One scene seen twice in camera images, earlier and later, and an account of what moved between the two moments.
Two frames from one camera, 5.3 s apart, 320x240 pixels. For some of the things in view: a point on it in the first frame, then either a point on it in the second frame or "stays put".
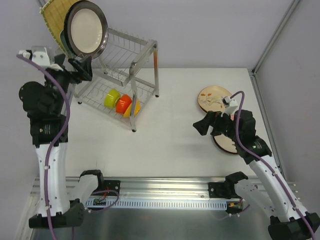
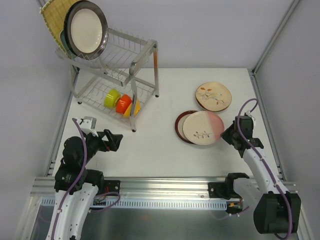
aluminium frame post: x=41 y=3 stays put
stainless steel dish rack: x=124 y=75 stays put
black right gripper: x=213 y=122 → x=233 y=137
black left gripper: x=75 y=72 → x=105 y=141
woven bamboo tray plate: x=53 y=15 stays put
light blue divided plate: x=64 y=41 stays put
